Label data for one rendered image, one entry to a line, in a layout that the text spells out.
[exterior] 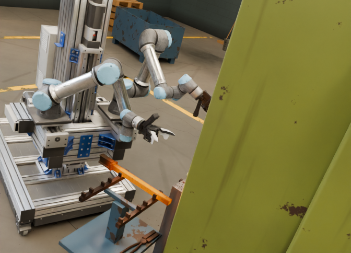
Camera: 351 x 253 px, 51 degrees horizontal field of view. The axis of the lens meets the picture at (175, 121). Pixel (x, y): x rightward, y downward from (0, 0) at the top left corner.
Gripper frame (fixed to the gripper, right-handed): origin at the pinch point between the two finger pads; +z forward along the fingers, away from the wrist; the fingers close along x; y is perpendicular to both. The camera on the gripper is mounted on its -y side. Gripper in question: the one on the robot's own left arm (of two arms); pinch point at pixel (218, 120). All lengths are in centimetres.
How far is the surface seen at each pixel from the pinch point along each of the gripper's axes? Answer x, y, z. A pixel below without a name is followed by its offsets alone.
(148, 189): -75, -21, -10
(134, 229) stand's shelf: -73, -45, 2
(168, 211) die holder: -65, -29, 8
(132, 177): -72, -26, -18
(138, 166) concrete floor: 83, -122, 0
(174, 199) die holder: -65, -21, 4
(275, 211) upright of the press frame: -111, 32, 14
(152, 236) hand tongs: -74, -39, 10
